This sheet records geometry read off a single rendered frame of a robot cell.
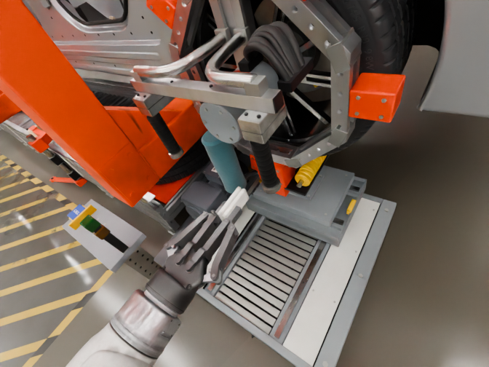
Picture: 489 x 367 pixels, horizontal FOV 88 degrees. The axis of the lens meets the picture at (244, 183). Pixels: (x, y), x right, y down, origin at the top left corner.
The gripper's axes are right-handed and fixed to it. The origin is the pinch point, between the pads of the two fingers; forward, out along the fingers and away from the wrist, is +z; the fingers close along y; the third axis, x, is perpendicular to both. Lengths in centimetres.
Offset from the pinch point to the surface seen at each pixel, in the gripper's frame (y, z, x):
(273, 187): 1.4, 10.9, -6.5
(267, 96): 2.6, 14.0, 15.0
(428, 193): 34, 86, -83
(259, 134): 1.9, 10.4, 9.6
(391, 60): 15.2, 42.6, 6.7
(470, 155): 47, 119, -83
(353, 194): 5, 60, -66
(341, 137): 8.7, 32.1, -7.7
